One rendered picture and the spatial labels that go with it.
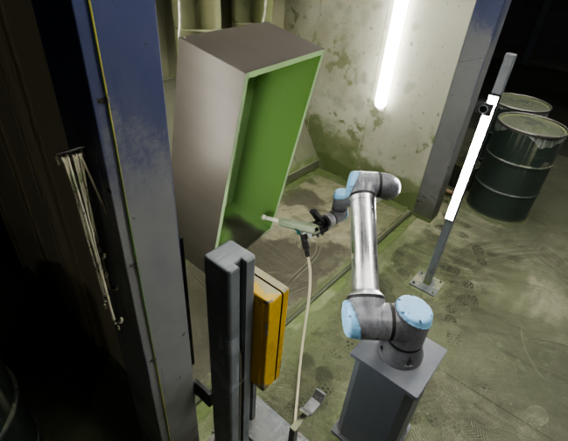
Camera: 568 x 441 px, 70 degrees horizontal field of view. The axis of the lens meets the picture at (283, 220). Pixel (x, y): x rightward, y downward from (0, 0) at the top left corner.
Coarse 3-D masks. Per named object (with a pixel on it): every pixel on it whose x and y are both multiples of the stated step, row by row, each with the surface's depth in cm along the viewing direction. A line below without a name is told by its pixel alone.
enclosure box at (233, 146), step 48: (192, 48) 159; (240, 48) 166; (288, 48) 180; (192, 96) 171; (240, 96) 156; (288, 96) 215; (192, 144) 185; (240, 144) 246; (288, 144) 230; (192, 192) 202; (240, 192) 271; (192, 240) 221; (240, 240) 255
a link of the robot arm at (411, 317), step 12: (396, 300) 160; (408, 300) 160; (420, 300) 161; (396, 312) 156; (408, 312) 154; (420, 312) 155; (396, 324) 155; (408, 324) 153; (420, 324) 152; (396, 336) 156; (408, 336) 156; (420, 336) 156; (408, 348) 160
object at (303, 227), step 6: (264, 216) 254; (282, 222) 238; (288, 222) 234; (294, 222) 231; (300, 222) 228; (306, 222) 226; (294, 228) 232; (300, 228) 227; (306, 228) 222; (312, 228) 219; (318, 228) 220; (300, 234) 230; (306, 234) 230; (306, 240) 231; (306, 246) 231; (306, 252) 233
